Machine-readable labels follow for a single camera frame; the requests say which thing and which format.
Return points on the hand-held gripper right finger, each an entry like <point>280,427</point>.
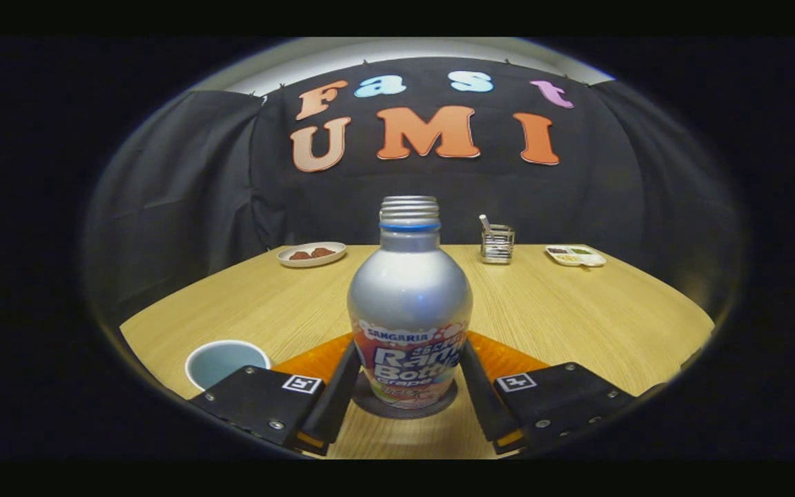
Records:
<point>484,404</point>

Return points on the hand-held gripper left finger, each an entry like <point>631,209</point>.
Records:
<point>335,407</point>

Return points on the brown round coaster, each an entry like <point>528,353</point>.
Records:
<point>404,414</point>

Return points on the white cup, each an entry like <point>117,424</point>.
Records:
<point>218,362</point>

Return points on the silver juice bottle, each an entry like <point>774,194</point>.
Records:
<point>408,297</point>

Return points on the wooden table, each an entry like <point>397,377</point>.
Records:
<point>577,317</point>

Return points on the small white plate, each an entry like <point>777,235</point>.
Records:
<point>315,262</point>

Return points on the brown food piece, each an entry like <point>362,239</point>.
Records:
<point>300,255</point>
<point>323,252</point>

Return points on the white divided snack tray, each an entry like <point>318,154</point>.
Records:
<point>575,256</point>

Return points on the white stick in holder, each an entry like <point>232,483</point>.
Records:
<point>484,221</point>

